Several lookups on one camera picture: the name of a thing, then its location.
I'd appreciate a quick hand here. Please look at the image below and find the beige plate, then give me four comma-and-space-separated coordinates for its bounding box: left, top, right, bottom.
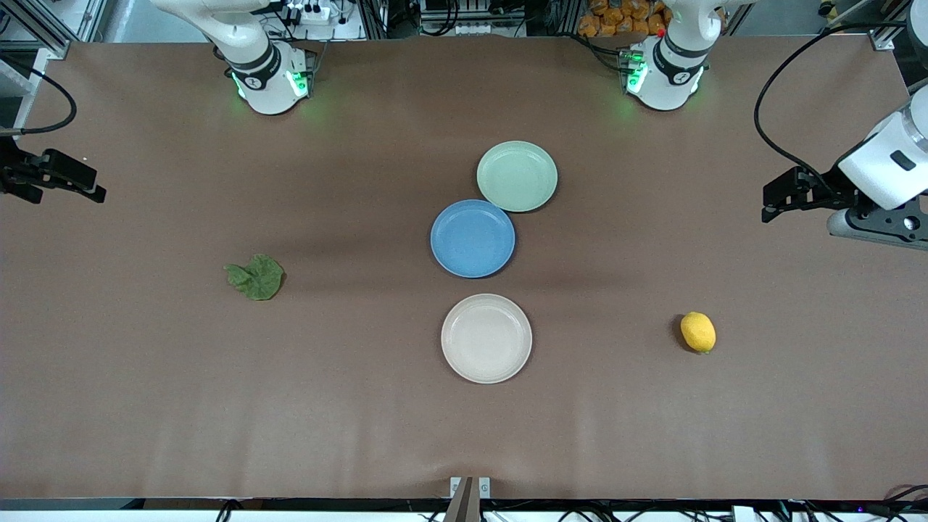
441, 294, 533, 384

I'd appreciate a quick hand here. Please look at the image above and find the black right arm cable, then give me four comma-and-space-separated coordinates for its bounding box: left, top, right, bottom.
0, 62, 78, 137

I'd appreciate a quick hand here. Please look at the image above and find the blue plate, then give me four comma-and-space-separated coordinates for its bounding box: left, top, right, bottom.
430, 199, 516, 279

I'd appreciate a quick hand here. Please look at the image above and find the pale green plate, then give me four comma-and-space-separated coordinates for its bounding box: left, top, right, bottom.
476, 141, 559, 213

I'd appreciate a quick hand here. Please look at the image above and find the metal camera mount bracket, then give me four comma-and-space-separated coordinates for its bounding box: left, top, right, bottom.
449, 476, 492, 522

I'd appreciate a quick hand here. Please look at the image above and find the white power strip with plugs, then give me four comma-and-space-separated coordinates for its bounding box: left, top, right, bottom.
286, 0, 332, 23

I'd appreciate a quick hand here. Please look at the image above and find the yellow lemon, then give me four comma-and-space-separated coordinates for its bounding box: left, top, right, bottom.
680, 312, 717, 355

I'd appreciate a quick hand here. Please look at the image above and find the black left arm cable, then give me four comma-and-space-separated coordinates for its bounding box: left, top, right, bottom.
753, 20, 911, 183

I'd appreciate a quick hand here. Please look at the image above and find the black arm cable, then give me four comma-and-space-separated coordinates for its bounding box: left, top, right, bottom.
0, 62, 78, 137
753, 20, 911, 183

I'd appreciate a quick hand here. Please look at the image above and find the aluminium frame profile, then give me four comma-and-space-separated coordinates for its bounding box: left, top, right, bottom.
0, 0, 71, 60
866, 0, 928, 51

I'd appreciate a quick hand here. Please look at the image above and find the bag of oranges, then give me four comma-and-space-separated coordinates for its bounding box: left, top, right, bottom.
578, 0, 669, 38

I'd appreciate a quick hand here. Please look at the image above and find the green lettuce leaf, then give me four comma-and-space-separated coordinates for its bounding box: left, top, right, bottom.
223, 254, 286, 302

